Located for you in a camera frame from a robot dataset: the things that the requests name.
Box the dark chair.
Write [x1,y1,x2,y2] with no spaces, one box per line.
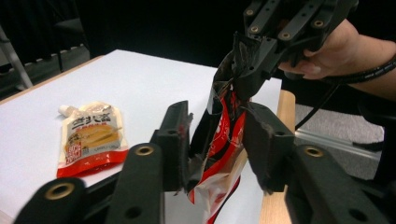
[53,17,92,73]

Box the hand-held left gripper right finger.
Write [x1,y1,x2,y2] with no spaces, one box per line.
[242,102,295,194]

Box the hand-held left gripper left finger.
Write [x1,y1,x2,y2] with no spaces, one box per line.
[152,100,194,192]

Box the black cable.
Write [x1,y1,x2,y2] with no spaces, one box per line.
[294,55,396,130]

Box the grey metal stand leg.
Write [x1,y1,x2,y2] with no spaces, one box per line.
[0,24,34,91]

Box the metal floor rail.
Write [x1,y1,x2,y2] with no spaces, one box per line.
[293,129,385,161]

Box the black and red snack packet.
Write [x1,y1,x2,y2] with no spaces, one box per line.
[186,50,250,224]

